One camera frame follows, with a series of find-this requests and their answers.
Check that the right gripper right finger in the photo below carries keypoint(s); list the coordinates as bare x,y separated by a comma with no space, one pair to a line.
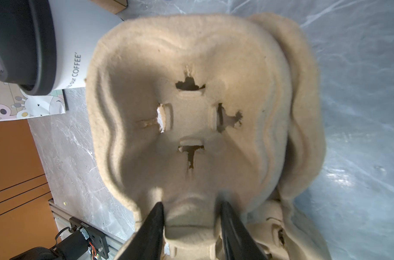
237,241

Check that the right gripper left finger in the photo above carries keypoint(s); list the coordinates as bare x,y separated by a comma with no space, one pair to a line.
147,243

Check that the single pulp cup carrier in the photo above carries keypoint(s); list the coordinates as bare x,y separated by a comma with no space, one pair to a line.
194,110

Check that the cartoon animal paper gift bag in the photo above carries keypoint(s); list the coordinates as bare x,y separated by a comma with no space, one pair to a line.
16,105

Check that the white paper coffee cup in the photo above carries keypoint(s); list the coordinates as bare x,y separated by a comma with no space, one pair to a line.
78,27

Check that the black plastic cup lid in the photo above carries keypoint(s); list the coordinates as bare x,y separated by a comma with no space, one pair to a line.
28,53

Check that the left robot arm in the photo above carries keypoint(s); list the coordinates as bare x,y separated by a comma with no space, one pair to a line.
71,248

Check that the stack of pulp cup carriers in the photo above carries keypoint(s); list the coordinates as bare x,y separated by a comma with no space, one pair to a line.
284,232

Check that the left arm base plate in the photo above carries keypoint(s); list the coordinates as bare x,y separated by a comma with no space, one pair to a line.
96,239

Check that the aluminium front rail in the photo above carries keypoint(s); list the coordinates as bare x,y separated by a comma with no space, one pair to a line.
62,219

